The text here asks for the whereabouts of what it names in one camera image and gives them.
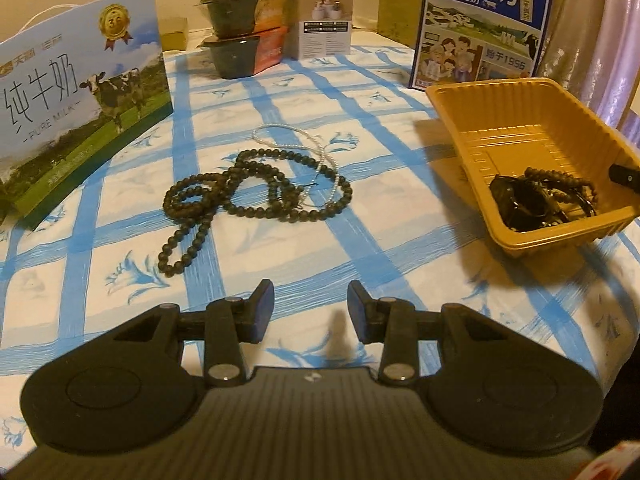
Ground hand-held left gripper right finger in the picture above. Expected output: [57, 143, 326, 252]
[347, 280, 506, 386]

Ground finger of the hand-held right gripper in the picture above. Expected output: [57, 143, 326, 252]
[609, 157, 640, 186]

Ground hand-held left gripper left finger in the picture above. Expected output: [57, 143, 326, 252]
[107, 280, 276, 388]

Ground brown bead bracelet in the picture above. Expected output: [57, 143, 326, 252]
[522, 166, 600, 218]

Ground long dark bead necklace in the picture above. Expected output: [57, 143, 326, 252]
[157, 149, 353, 276]

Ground dark beads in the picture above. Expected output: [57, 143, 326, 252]
[489, 174, 568, 233]

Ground yellow plastic tray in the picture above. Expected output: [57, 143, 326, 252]
[425, 77, 640, 259]

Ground blue checked tablecloth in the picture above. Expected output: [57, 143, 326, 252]
[0, 30, 640, 461]

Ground pink patterned curtain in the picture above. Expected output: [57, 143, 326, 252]
[542, 0, 640, 151]

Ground blue milk carton box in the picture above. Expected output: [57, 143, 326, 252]
[409, 0, 555, 92]

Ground red label noodle bowl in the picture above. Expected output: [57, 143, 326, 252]
[202, 27, 291, 80]

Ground green milk gift box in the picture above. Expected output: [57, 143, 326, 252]
[0, 0, 174, 231]

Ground large cardboard box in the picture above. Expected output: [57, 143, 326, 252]
[379, 0, 427, 42]

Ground small white product box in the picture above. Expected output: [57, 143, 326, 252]
[279, 0, 354, 61]

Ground small cardboard box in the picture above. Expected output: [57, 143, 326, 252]
[159, 16, 189, 52]

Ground orange label noodle bowl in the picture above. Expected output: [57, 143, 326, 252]
[199, 0, 293, 38]

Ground white pearl necklace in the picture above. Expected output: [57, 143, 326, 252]
[251, 122, 341, 201]

